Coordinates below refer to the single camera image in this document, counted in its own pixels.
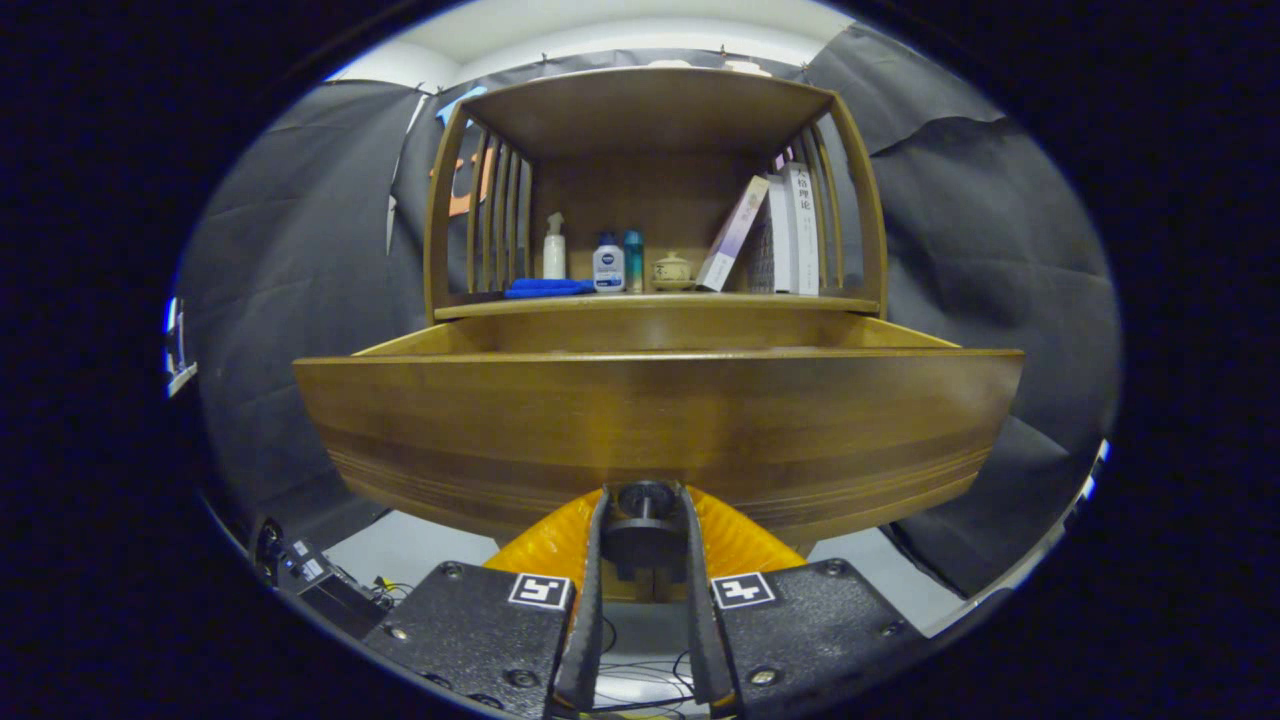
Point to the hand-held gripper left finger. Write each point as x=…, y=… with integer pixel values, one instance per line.
x=590, y=620

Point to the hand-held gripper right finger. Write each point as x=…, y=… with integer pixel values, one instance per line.
x=700, y=620

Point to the wooden countertop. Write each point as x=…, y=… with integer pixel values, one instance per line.
x=660, y=303

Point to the black equipment box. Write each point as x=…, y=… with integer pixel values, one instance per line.
x=330, y=595

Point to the blue cloth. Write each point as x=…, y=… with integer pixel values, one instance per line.
x=545, y=288

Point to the cream lidded teacup with saucer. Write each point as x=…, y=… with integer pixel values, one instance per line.
x=672, y=270

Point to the white bottle with blue cap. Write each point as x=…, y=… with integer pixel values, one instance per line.
x=608, y=268

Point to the teal bottle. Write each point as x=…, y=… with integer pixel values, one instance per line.
x=634, y=260

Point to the white pump bottle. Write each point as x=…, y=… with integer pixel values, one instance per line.
x=554, y=255

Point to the grey patterned book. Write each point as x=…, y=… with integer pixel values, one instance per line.
x=762, y=255

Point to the pink purple book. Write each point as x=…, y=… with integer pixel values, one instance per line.
x=730, y=235

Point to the plain white book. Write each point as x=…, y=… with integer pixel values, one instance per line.
x=782, y=240

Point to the white book with black lettering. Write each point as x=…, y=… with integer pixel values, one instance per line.
x=803, y=230

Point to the white and blue equipment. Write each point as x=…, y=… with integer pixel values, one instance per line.
x=178, y=350

